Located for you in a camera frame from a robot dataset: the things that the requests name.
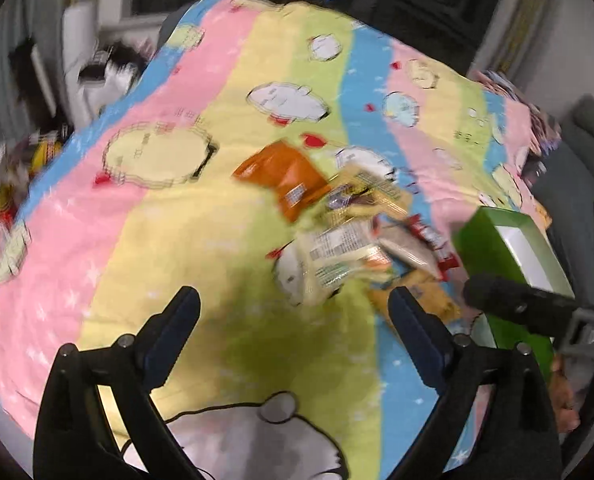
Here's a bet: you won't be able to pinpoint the green white cardboard box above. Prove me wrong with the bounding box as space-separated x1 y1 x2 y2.
452 207 574 378

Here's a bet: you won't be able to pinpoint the red white candy packet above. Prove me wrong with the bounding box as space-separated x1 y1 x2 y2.
406 214 460 272

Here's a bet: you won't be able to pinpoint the yellow orange snack packet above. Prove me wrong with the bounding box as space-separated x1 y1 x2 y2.
367 268 462 332

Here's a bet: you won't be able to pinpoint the white green snack packet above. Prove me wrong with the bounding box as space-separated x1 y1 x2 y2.
295 220 396 307

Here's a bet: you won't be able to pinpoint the yellow green snack packet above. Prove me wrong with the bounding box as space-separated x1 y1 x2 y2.
322 164 412 226

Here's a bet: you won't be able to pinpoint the orange snack bag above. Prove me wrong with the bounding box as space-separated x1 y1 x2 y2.
233 140 330 223

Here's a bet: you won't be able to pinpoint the right hand painted nails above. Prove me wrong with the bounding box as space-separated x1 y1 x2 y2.
548 354 580 434

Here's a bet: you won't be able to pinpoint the grey sofa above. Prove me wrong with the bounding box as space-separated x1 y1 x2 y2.
532 94 594 304

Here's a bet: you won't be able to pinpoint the colourful cartoon bed sheet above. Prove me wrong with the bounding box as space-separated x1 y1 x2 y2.
0 0 544 479

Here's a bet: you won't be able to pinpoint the red yellow bags clutter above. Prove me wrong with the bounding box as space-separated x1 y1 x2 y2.
0 127 71 283

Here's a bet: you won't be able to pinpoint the black white clothes pile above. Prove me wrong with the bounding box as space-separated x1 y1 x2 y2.
78 41 150 114

